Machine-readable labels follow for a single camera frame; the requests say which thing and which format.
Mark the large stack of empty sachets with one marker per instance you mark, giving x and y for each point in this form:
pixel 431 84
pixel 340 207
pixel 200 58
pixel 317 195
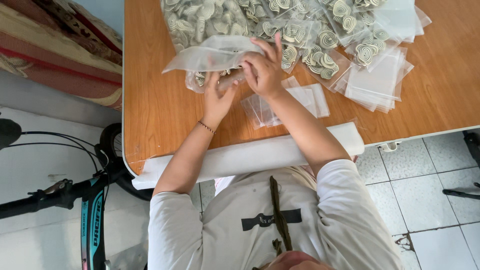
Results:
pixel 375 86

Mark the large bag of spiral cookies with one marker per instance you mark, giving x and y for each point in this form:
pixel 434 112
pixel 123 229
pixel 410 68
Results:
pixel 202 18

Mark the person's right hand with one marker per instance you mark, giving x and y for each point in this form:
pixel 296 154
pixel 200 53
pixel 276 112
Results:
pixel 266 75

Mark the stack of clear plastic sheets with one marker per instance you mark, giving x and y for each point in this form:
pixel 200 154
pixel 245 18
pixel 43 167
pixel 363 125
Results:
pixel 401 18

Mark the person's white shirt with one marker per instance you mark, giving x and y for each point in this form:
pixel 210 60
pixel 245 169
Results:
pixel 232 221

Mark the clear plastic bag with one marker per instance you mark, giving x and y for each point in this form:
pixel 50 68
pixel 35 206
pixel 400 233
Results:
pixel 210 54

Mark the person's left hand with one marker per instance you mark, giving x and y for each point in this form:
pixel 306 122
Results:
pixel 215 107

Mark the small stack of empty sachets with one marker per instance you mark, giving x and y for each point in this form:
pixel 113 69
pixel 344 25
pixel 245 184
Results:
pixel 305 99

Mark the pile of filled cookie packets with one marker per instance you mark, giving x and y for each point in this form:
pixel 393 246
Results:
pixel 322 41

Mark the red and beige patterned carpet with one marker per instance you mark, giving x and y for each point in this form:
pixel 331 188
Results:
pixel 56 48

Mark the small clear cookie packet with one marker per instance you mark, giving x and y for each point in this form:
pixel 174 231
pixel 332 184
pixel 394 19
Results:
pixel 197 79

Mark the black metal stand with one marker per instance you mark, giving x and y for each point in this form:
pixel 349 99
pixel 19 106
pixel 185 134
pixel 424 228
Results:
pixel 470 150

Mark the black and teal bicycle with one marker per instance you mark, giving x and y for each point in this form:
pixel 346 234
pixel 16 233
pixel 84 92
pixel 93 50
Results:
pixel 92 210

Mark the white table bracket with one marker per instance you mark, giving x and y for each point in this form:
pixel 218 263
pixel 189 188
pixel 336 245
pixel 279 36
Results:
pixel 390 146

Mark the white foam roll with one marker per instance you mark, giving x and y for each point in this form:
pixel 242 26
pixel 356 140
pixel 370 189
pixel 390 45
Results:
pixel 243 155

